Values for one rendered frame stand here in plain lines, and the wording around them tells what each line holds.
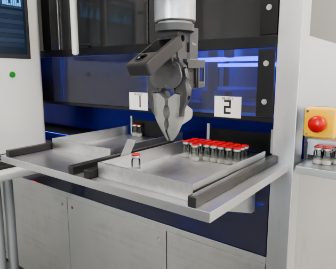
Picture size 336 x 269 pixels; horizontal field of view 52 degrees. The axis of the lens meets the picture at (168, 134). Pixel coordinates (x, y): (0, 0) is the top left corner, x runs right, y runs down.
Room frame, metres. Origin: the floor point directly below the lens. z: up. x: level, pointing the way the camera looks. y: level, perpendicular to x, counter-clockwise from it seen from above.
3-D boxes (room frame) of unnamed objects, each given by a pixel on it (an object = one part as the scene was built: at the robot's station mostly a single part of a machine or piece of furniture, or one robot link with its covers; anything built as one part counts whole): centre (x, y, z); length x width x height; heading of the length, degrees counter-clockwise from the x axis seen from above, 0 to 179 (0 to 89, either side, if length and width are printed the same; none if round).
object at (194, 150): (0.92, -0.07, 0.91); 0.02 x 0.02 x 0.05
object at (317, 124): (0.82, -0.36, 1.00); 0.04 x 0.04 x 0.04; 53
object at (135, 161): (0.80, 0.08, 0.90); 0.02 x 0.02 x 0.04
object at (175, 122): (0.65, -0.03, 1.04); 0.06 x 0.03 x 0.09; 143
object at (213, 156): (0.91, -0.11, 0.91); 0.18 x 0.02 x 0.05; 52
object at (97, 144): (1.12, 0.16, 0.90); 0.34 x 0.26 x 0.04; 143
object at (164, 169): (0.83, -0.05, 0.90); 0.34 x 0.26 x 0.04; 142
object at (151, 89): (0.66, 0.02, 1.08); 0.05 x 0.02 x 0.09; 53
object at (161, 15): (0.66, -0.01, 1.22); 0.08 x 0.08 x 0.05
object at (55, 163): (0.96, 0.06, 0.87); 0.70 x 0.48 x 0.02; 53
